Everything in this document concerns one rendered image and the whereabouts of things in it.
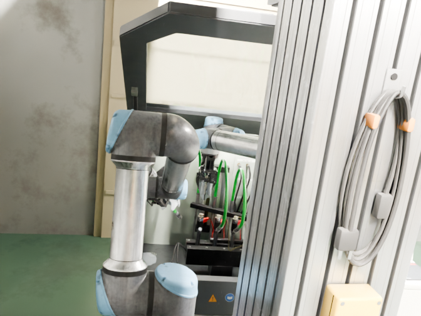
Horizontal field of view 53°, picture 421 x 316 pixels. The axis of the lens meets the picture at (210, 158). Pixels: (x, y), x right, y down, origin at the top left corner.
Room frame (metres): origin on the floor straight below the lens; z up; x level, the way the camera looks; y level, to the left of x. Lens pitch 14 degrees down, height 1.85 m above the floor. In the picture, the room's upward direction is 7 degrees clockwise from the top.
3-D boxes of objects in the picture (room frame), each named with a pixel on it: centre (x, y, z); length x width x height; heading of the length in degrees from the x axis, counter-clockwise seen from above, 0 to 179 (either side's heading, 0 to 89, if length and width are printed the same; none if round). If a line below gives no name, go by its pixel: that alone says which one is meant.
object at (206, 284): (1.54, -0.02, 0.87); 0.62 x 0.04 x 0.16; 98
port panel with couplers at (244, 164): (2.07, -0.19, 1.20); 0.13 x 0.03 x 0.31; 98
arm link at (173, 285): (1.01, 0.06, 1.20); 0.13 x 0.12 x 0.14; 100
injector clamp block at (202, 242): (1.79, -0.11, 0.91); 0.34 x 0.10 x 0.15; 98
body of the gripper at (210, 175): (1.71, 0.00, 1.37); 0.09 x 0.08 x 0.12; 8
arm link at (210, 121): (1.71, 0.00, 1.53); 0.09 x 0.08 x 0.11; 47
